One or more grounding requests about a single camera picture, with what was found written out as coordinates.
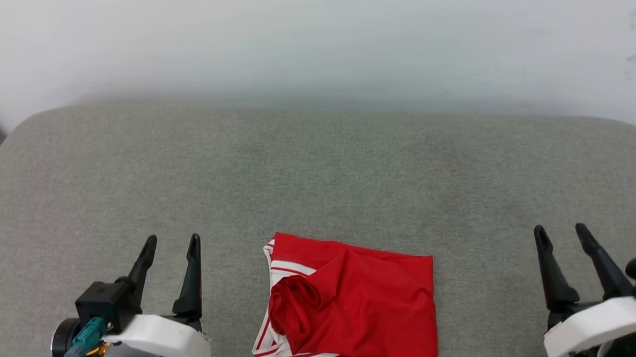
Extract grey fabric sofa cushion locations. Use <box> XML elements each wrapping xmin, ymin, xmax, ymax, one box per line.
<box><xmin>0</xmin><ymin>91</ymin><xmax>636</xmax><ymax>357</ymax></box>

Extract red and white basketball jersey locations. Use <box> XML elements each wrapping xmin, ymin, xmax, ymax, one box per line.
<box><xmin>250</xmin><ymin>230</ymin><xmax>445</xmax><ymax>357</ymax></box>

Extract teal cable connector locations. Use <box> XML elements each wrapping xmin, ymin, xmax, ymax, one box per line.
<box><xmin>63</xmin><ymin>316</ymin><xmax>110</xmax><ymax>357</ymax></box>

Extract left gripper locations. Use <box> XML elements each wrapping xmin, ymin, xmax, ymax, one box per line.
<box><xmin>49</xmin><ymin>227</ymin><xmax>207</xmax><ymax>357</ymax></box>

